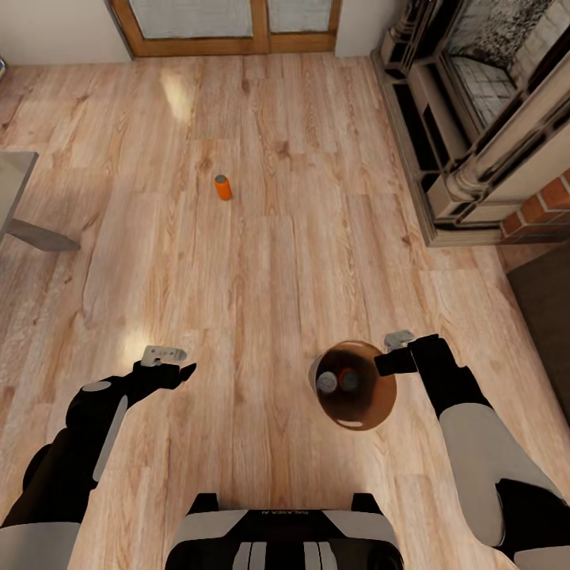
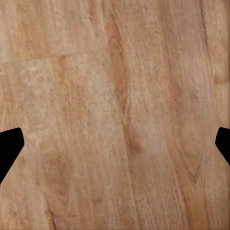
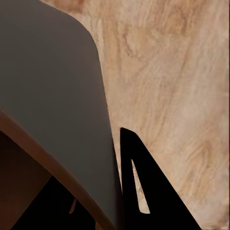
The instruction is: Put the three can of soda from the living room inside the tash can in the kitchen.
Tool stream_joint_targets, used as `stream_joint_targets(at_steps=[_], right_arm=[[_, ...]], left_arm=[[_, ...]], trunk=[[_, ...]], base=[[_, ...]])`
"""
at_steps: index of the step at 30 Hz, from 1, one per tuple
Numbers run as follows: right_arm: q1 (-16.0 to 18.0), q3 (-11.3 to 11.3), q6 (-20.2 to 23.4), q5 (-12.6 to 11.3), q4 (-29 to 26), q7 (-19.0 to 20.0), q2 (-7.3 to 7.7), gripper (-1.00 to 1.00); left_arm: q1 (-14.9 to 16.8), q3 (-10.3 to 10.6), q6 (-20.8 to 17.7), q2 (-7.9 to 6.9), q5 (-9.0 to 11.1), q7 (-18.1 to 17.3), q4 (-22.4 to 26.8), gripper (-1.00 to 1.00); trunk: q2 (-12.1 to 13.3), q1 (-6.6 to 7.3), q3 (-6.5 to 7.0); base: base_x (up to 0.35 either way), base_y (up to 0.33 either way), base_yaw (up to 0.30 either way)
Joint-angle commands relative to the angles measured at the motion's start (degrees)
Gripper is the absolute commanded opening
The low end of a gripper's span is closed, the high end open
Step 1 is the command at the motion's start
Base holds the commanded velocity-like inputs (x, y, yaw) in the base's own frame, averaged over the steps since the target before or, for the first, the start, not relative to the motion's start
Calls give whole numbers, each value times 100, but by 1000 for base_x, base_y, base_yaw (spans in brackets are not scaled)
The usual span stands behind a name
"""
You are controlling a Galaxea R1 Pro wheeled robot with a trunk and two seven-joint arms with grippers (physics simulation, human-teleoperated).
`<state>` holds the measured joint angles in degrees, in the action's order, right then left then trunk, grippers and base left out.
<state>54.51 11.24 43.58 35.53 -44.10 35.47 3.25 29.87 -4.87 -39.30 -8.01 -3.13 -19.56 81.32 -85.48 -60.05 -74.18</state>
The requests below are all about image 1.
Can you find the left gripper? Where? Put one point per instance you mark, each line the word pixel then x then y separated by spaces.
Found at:
pixel 165 376

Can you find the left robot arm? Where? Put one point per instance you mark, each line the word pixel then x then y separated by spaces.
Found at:
pixel 40 530

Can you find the trash can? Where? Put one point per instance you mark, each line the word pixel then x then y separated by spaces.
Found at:
pixel 372 402

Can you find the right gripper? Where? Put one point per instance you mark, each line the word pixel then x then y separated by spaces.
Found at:
pixel 390 363

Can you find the coffee table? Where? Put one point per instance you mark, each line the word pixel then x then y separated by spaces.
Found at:
pixel 15 170

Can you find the door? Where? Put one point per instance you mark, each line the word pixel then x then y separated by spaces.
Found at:
pixel 227 27

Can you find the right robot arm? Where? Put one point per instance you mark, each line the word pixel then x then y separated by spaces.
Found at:
pixel 508 502

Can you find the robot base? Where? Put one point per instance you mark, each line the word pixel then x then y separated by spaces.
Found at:
pixel 361 539

